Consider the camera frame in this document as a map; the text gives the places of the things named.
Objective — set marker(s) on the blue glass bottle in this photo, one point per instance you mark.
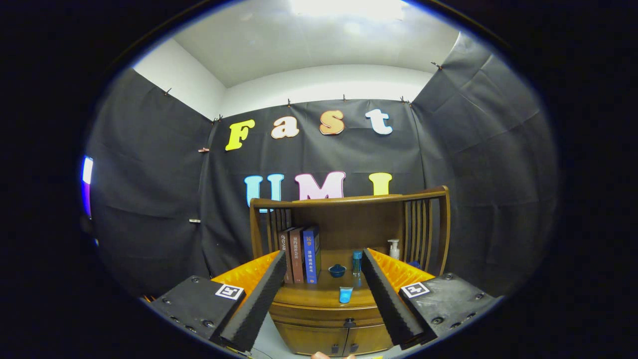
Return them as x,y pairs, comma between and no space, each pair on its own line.
357,262

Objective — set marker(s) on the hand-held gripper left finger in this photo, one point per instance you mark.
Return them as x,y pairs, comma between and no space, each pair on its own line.
259,299

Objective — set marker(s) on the blue book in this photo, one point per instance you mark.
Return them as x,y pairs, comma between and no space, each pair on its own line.
310,254

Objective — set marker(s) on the small dark blue lidded bowl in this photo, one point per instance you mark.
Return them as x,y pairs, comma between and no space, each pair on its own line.
337,270

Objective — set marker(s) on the wooden cabinet door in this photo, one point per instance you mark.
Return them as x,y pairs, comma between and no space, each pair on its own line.
314,339
369,339

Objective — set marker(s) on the white pump bottle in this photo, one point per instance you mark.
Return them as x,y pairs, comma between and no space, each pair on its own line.
394,248

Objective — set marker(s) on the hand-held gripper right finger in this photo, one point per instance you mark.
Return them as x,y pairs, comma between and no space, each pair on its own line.
389,299

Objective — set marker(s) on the wooden countertop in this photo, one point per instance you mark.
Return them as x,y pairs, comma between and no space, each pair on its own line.
324,291

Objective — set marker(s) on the folded blue towel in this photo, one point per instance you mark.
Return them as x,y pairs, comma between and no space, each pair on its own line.
413,264

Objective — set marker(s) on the wooden cabinet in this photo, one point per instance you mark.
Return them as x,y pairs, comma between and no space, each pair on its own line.
359,224

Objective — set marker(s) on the wooden drawer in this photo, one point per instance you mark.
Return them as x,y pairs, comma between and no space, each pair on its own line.
309,314

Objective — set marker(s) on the light blue tube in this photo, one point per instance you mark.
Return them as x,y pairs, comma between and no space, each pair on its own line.
345,295

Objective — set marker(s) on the black backdrop cloth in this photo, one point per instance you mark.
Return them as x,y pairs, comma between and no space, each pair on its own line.
473,174

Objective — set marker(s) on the ceiling light panel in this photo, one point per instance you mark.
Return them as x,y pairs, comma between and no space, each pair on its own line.
349,7

